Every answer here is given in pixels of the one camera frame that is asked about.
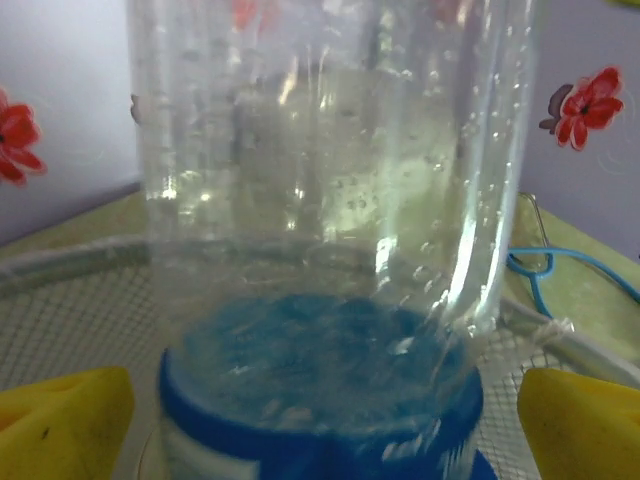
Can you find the thin blue cable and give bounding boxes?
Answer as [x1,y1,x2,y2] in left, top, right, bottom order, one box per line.
[507,247,640,321]

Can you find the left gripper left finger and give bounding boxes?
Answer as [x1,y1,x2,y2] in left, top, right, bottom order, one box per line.
[0,366,137,480]

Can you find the mesh bin with plastic liner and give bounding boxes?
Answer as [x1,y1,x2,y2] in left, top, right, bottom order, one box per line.
[0,234,640,480]

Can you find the blue label clear bottle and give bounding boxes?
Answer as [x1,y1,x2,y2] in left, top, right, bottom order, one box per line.
[127,0,544,480]

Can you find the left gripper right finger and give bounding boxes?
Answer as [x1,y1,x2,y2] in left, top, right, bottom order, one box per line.
[516,368,640,480]

